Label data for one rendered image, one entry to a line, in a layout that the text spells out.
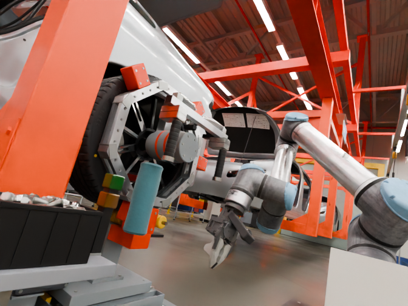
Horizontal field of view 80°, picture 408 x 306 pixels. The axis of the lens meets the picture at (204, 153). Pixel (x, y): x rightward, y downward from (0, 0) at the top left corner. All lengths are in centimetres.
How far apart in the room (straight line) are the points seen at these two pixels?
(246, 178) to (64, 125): 59
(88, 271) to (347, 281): 76
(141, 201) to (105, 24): 59
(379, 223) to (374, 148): 1356
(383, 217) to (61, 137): 102
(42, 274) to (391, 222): 96
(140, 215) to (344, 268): 70
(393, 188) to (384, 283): 29
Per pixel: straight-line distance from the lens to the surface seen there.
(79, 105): 81
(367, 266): 97
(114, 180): 69
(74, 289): 115
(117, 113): 97
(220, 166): 110
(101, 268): 66
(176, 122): 86
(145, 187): 91
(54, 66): 80
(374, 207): 102
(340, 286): 98
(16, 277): 58
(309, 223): 449
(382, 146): 1460
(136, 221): 92
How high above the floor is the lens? 64
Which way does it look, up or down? 12 degrees up
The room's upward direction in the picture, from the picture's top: 13 degrees clockwise
